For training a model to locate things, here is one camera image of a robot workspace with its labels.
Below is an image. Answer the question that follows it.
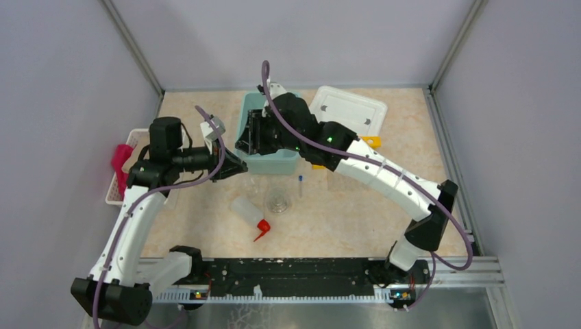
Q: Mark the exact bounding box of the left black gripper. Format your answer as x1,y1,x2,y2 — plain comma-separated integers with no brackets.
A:
173,136,249,182

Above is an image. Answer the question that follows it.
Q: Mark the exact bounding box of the glass erlenmeyer flask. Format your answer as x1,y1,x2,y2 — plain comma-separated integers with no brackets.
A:
264,191,292,214

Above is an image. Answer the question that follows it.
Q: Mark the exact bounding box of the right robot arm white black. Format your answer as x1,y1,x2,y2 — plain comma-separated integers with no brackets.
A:
235,93,458,282

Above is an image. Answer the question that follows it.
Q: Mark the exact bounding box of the wash bottle red cap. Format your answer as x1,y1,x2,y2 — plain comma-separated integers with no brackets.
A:
230,196,271,242

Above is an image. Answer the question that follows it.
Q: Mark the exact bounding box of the pink cloth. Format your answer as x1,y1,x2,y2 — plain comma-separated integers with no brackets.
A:
110,144,134,197

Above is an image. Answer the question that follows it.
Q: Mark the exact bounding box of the small glass beaker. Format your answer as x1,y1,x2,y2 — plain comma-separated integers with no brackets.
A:
243,176,261,199

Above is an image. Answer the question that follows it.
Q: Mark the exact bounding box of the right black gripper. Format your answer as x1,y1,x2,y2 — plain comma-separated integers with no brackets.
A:
236,109,303,156

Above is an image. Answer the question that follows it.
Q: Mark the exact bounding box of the blue capped tube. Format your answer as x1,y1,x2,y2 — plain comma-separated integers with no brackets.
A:
298,175,304,198

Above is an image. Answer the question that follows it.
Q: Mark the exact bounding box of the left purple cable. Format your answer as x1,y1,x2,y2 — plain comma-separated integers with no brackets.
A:
92,105,227,329

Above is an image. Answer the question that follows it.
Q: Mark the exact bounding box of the yellow test tube rack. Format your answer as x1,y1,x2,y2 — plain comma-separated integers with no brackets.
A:
312,136,382,169

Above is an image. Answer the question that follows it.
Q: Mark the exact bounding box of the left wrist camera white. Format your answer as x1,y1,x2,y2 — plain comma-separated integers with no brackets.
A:
199,115,225,153

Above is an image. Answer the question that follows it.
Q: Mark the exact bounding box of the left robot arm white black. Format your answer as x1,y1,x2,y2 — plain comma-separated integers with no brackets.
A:
71,115,247,326

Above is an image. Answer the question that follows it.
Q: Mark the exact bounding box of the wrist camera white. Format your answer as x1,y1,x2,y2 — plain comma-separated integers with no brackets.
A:
199,115,225,153
256,82,288,99

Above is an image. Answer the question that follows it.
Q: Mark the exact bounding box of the glass funnel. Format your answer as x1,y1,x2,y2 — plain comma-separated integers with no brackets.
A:
259,175,284,202

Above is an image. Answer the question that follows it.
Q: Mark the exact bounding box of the white cable duct strip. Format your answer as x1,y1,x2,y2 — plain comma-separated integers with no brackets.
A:
153,288,412,305

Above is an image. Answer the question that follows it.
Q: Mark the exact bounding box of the white plastic lid tray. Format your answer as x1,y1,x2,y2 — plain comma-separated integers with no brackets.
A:
309,86,388,136

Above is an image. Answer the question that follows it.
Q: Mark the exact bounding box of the white perforated basket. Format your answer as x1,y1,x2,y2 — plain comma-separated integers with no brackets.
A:
105,128,149,207

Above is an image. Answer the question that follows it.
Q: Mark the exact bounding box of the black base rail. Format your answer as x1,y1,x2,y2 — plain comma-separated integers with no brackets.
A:
186,258,430,297

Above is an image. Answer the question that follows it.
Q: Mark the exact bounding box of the teal plastic tub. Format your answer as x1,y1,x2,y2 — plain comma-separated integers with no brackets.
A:
234,92,299,175

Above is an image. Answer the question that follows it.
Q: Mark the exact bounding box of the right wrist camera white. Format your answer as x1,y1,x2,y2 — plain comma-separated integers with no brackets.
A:
256,82,288,99

